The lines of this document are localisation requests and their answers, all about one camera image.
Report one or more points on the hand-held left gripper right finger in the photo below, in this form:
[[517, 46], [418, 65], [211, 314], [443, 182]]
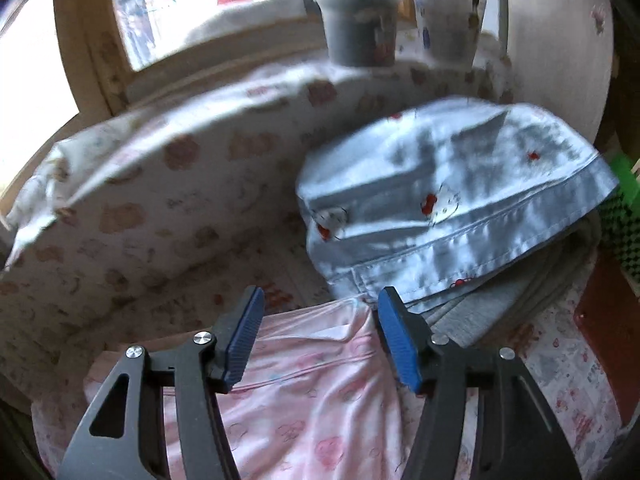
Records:
[[397, 340]]

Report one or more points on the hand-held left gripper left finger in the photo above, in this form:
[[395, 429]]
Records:
[[245, 330]]

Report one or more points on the grey cup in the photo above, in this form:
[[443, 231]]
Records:
[[360, 30]]

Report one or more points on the printed bed sheet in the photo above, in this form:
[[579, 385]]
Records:
[[560, 355]]

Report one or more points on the green checkered box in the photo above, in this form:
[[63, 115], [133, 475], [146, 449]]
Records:
[[625, 230]]

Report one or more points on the pink printed pants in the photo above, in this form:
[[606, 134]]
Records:
[[300, 400]]

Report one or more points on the bear print cushion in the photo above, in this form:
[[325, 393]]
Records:
[[175, 200]]

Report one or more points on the grey folded clothing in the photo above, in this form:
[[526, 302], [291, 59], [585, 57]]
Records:
[[480, 320]]

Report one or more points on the white cabinet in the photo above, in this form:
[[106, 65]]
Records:
[[560, 60]]

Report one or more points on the white printed cup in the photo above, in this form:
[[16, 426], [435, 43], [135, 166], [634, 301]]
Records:
[[450, 25]]

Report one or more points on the light blue folded cloth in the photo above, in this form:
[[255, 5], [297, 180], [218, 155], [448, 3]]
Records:
[[440, 185]]

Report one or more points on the wooden window frame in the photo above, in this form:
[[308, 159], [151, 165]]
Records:
[[100, 75]]

